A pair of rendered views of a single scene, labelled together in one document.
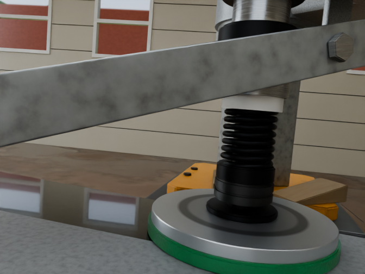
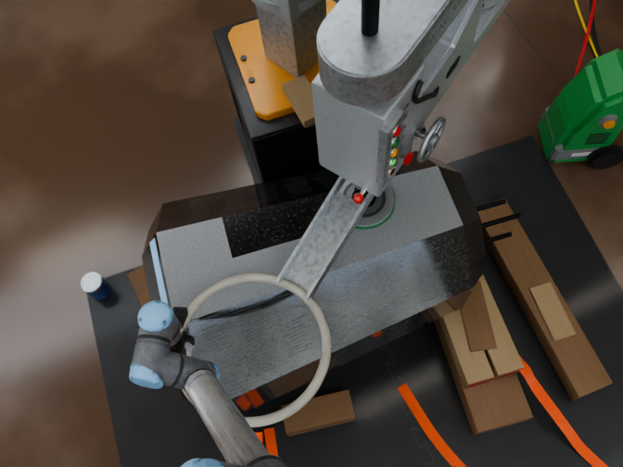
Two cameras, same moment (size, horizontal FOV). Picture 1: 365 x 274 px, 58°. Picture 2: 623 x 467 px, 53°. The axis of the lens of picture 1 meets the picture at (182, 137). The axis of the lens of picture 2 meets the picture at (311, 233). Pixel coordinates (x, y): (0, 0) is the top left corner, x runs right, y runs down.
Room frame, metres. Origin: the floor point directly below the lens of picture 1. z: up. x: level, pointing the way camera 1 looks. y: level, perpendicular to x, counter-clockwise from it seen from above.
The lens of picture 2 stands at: (-0.42, 0.50, 2.86)
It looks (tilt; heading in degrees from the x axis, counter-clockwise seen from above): 66 degrees down; 336
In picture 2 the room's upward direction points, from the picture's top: 9 degrees counter-clockwise
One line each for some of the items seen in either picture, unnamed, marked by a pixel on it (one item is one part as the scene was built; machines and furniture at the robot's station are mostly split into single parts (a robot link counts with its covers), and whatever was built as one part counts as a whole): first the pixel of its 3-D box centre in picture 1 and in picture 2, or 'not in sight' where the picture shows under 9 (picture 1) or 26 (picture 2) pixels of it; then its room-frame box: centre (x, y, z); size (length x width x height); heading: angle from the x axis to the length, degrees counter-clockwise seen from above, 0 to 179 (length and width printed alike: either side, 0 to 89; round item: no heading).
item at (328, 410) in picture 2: not in sight; (318, 412); (-0.04, 0.43, 0.07); 0.30 x 0.12 x 0.12; 71
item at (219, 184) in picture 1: (244, 183); not in sight; (0.38, -0.08, 0.93); 0.07 x 0.07 x 0.01
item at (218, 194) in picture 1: (243, 193); not in sight; (0.38, -0.08, 0.92); 0.07 x 0.07 x 0.01
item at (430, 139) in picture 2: not in sight; (421, 134); (0.32, -0.24, 1.24); 0.15 x 0.10 x 0.15; 114
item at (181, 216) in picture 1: (240, 216); (363, 198); (0.38, -0.08, 0.89); 0.21 x 0.21 x 0.01
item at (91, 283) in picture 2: not in sight; (95, 285); (1.03, 1.01, 0.08); 0.10 x 0.10 x 0.13
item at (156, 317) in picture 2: not in sight; (158, 321); (0.24, 0.70, 1.22); 0.10 x 0.09 x 0.12; 143
